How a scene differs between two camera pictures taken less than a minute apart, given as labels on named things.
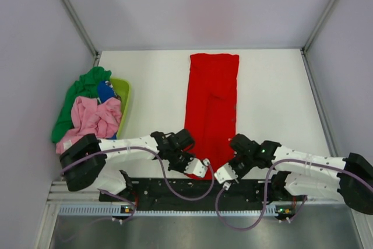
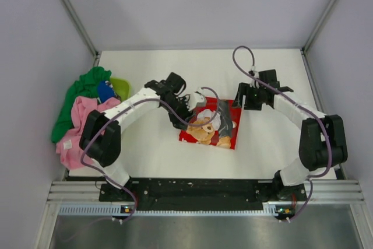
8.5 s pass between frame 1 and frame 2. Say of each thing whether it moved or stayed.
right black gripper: moved
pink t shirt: stayed
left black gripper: moved
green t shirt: stayed
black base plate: stayed
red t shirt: moved
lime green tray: stayed
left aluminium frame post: stayed
